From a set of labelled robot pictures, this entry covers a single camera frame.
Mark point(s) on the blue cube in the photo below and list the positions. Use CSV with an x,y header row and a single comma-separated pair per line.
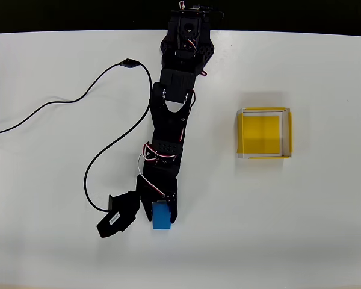
x,y
161,216

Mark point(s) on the yellow cardboard box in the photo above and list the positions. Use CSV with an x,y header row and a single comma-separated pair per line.
x,y
261,132

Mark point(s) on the black gripper-mounted camera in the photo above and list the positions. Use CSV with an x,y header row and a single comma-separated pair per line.
x,y
118,215

